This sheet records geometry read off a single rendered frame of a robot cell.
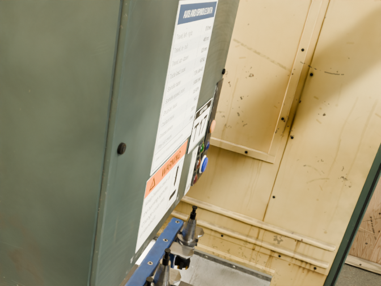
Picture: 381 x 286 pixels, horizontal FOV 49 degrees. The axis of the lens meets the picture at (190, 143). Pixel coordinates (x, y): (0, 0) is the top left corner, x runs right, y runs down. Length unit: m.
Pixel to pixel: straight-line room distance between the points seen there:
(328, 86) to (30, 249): 1.17
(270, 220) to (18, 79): 1.36
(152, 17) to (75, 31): 0.07
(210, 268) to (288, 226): 0.37
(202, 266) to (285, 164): 0.56
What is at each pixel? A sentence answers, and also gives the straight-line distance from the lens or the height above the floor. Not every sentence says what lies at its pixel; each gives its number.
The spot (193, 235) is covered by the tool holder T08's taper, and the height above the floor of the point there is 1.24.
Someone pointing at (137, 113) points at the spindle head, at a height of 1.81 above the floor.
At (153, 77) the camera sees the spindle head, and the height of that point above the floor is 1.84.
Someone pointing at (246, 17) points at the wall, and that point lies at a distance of 1.45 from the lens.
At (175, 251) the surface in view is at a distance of 1.20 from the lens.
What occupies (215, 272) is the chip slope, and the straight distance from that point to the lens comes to 1.78.
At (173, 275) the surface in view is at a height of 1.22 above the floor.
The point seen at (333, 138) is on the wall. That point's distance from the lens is 1.50.
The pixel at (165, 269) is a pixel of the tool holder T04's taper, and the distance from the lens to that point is 1.03.
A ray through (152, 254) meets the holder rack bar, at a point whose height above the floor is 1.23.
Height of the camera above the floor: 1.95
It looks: 23 degrees down
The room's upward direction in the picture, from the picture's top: 12 degrees clockwise
